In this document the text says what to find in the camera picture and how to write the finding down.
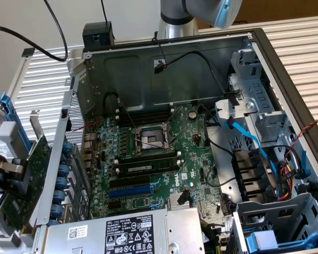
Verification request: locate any green Nvidia graphics card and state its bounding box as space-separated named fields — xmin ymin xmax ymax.
xmin=0 ymin=110 xmax=53 ymax=238

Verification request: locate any silver power supply unit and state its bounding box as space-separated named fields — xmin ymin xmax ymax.
xmin=43 ymin=207 xmax=206 ymax=254

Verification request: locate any long black expansion slot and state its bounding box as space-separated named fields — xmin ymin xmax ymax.
xmin=108 ymin=176 xmax=151 ymax=189

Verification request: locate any blue expansion slot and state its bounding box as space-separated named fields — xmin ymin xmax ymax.
xmin=108 ymin=184 xmax=154 ymax=199

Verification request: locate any thin metal locking lever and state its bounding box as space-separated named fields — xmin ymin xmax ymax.
xmin=164 ymin=106 xmax=183 ymax=127
xmin=117 ymin=97 xmax=139 ymax=138

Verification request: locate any RAM stick with white label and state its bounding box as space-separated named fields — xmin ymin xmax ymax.
xmin=116 ymin=160 xmax=181 ymax=176

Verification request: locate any black RAM slot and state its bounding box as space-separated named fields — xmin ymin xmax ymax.
xmin=121 ymin=116 xmax=172 ymax=127
xmin=113 ymin=150 xmax=181 ymax=162
xmin=120 ymin=112 xmax=172 ymax=123
xmin=114 ymin=153 xmax=181 ymax=165

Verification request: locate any metal CPU socket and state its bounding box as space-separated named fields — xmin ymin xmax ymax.
xmin=132 ymin=123 xmax=177 ymax=157

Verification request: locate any open grey PC case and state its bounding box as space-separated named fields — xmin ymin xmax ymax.
xmin=34 ymin=28 xmax=318 ymax=254

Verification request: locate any black plastic box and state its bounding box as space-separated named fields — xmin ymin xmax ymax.
xmin=82 ymin=21 xmax=115 ymax=51

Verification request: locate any silver chipset heatsink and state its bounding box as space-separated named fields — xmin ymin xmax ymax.
xmin=167 ymin=190 xmax=195 ymax=211

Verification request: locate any black angled SATA plug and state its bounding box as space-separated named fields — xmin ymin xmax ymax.
xmin=176 ymin=189 xmax=189 ymax=206

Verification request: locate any green Dell motherboard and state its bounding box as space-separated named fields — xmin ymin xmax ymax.
xmin=82 ymin=102 xmax=235 ymax=239

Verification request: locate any grey metal disk bay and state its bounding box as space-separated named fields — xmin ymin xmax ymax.
xmin=214 ymin=49 xmax=291 ymax=145

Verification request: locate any white square pad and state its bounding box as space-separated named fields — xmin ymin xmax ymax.
xmin=255 ymin=232 xmax=279 ymax=250

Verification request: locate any blue plastic latch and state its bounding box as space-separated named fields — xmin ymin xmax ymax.
xmin=296 ymin=148 xmax=311 ymax=182

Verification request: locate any blue plastic disk caddy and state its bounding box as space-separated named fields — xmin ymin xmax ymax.
xmin=243 ymin=223 xmax=318 ymax=254

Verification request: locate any black intrusion switch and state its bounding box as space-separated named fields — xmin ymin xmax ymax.
xmin=60 ymin=107 xmax=71 ymax=132

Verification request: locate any red black twisted wire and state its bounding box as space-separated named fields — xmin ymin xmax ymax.
xmin=68 ymin=118 xmax=102 ymax=170
xmin=280 ymin=120 xmax=318 ymax=165

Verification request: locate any black rail end cap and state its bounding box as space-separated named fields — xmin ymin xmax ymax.
xmin=21 ymin=47 xmax=36 ymax=58

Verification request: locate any short black looped wire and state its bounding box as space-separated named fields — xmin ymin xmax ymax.
xmin=102 ymin=90 xmax=122 ymax=117

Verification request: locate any thick black cable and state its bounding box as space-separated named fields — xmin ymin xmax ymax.
xmin=0 ymin=0 xmax=69 ymax=64

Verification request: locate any silver corner bracket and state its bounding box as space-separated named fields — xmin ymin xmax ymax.
xmin=66 ymin=49 xmax=86 ymax=77

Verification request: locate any black wire with plug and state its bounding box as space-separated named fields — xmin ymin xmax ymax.
xmin=151 ymin=31 xmax=241 ymax=98

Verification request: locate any thin black cable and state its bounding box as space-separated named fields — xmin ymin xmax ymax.
xmin=100 ymin=0 xmax=110 ymax=24

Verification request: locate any long black wire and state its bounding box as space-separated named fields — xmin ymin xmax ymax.
xmin=202 ymin=104 xmax=235 ymax=157

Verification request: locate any blue SATA wire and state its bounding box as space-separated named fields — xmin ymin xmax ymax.
xmin=224 ymin=117 xmax=278 ymax=183

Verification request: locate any coloured power wire bundle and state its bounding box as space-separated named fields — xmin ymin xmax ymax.
xmin=274 ymin=144 xmax=303 ymax=203

